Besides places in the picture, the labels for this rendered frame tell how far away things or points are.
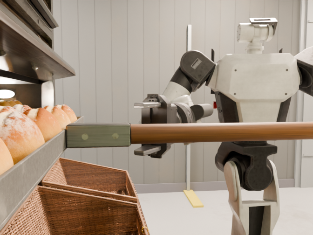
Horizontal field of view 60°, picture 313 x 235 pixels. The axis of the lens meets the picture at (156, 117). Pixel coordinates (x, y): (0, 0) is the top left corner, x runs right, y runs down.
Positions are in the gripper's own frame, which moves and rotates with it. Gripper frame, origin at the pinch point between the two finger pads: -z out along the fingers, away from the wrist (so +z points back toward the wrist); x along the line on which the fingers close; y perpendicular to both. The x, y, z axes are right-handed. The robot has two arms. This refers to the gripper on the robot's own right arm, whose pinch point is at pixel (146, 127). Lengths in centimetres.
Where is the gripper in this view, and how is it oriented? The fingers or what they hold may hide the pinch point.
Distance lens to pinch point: 50.2
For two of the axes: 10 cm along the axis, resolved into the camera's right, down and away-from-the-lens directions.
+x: 0.0, 10.0, 0.7
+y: -9.1, -0.3, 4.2
